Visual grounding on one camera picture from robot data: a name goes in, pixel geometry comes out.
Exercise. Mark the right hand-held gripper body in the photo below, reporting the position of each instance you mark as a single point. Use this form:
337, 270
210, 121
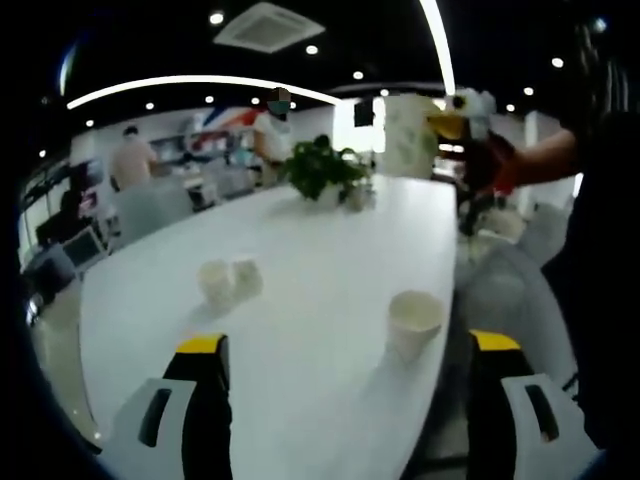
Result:
477, 110

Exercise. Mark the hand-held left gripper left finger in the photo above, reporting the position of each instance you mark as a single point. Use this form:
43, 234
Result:
202, 410

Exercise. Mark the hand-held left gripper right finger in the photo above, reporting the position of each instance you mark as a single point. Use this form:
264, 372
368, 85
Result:
495, 410

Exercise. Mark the white paper cup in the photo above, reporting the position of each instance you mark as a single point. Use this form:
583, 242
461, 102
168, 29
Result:
407, 137
247, 277
215, 285
415, 322

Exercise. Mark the straight ceiling light strip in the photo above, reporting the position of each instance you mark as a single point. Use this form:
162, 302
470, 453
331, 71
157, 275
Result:
440, 45

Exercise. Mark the black hanging screen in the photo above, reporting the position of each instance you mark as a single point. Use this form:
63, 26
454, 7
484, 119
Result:
364, 112

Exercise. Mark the small beige jar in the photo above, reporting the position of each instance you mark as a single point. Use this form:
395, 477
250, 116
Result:
356, 199

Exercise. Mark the green leafy plant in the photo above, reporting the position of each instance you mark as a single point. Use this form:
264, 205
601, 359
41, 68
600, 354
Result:
317, 167

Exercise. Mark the white plant pot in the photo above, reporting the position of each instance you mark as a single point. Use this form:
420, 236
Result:
330, 196

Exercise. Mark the white table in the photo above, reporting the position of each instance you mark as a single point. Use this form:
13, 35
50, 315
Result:
310, 300

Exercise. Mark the person's dark clothing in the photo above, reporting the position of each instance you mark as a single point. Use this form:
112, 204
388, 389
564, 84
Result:
610, 250

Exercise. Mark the white boxy monitor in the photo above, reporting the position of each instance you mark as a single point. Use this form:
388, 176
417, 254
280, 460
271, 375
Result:
84, 247

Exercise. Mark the ceiling air vent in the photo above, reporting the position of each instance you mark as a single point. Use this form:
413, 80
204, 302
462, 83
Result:
270, 27

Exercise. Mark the curved ceiling light strip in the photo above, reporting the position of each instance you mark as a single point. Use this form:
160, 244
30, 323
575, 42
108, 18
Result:
200, 80

